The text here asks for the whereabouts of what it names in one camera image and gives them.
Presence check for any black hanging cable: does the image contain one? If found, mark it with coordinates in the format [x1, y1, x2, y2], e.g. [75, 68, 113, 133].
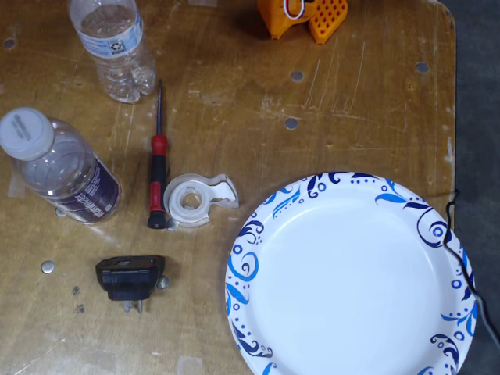
[442, 190, 500, 348]

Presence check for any red black screwdriver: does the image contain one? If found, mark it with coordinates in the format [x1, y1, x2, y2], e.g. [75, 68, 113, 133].
[147, 78, 170, 230]

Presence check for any clear water bottle blue label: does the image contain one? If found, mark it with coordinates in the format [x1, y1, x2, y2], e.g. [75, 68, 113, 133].
[68, 0, 157, 104]

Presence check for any white paper plate blue pattern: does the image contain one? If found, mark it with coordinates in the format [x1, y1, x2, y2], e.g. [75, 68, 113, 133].
[224, 171, 478, 375]

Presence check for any clear tape dispenser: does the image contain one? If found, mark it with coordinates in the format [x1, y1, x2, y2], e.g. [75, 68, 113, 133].
[162, 173, 240, 230]

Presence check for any black plug adapter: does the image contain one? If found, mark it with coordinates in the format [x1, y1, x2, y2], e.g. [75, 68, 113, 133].
[95, 255, 167, 314]

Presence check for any clear bottle purple label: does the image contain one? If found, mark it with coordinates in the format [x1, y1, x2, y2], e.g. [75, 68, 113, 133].
[0, 107, 123, 225]

